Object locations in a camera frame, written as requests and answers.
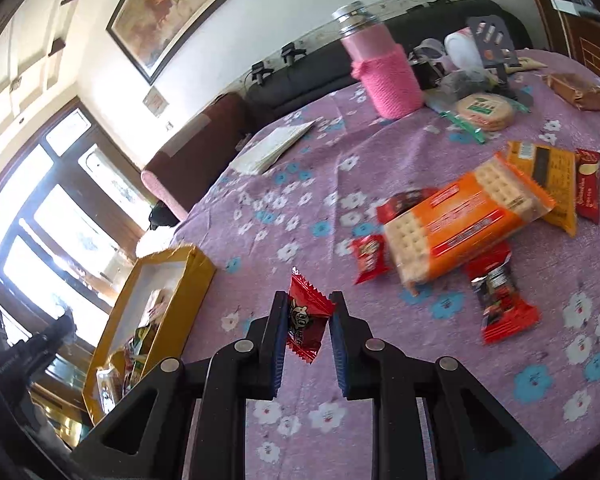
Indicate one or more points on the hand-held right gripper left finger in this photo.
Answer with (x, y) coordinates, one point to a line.
(278, 340)

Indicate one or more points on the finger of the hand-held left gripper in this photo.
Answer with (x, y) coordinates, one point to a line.
(50, 340)

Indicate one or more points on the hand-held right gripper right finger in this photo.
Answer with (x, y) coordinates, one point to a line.
(337, 340)

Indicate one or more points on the red zigzag-edged candy packet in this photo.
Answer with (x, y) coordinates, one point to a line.
(305, 315)

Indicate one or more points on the yellow cardboard box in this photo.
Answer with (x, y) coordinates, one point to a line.
(190, 280)

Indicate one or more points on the small red candy packet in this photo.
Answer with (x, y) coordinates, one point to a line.
(370, 257)

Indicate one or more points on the green pea snack packet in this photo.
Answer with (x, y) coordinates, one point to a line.
(139, 355)

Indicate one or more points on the wooden framed window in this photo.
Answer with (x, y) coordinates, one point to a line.
(70, 220)

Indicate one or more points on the dark red candy packet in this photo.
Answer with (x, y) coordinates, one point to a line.
(402, 202)

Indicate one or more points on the red and black snack packet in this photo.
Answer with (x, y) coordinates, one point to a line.
(500, 300)

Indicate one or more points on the orange soda cracker packet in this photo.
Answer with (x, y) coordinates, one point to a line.
(460, 225)

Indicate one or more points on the stack of white paper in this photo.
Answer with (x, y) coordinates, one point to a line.
(275, 147)

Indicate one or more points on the brown cushioned chair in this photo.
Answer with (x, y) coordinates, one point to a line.
(200, 150)

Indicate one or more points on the purple floral tablecloth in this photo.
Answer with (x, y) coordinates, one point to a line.
(555, 360)

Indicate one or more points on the black sofa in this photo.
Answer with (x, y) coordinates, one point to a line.
(305, 85)

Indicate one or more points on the yellow packet with black label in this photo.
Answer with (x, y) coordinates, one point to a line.
(560, 200)

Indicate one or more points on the pink thermos with knitted sleeve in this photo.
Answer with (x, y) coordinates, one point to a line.
(385, 80)

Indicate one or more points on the black clip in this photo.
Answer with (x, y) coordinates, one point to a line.
(292, 54)
(260, 72)

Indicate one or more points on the green-edged biscuit packet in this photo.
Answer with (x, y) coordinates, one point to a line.
(482, 110)

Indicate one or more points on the grey crumpled packet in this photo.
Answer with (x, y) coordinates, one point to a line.
(462, 85)

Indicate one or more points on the red wafer packet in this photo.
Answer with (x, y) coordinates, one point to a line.
(587, 185)

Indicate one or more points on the clear glass mug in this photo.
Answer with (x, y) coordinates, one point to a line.
(427, 49)

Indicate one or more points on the white cup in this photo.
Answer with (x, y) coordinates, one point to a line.
(460, 50)

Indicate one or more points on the beige flat packet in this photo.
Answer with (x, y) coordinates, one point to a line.
(532, 63)

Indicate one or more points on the grey phone stand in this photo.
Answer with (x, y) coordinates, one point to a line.
(490, 35)

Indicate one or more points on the brown snack packet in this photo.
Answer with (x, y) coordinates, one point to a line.
(575, 91)

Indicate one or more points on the brown wooden cabinet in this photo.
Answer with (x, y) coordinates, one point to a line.
(590, 45)

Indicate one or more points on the small wall plaque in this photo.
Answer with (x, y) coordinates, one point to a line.
(156, 101)

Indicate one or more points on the framed wall painting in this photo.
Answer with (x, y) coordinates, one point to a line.
(180, 5)

